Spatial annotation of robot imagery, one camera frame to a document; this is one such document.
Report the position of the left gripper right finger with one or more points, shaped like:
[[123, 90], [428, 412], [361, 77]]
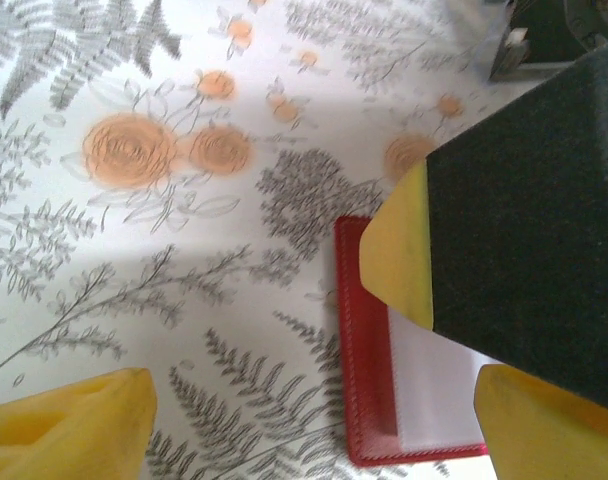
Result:
[[549, 440]]

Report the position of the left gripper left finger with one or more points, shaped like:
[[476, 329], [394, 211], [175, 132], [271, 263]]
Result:
[[59, 440]]

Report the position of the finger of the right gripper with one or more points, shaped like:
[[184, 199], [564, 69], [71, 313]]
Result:
[[524, 225]]

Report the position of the red card holder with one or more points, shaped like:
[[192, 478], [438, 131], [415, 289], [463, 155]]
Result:
[[366, 375]]

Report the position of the floral table cover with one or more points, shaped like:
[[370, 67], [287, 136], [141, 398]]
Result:
[[134, 275]]

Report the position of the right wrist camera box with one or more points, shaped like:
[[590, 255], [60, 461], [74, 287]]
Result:
[[544, 35]]

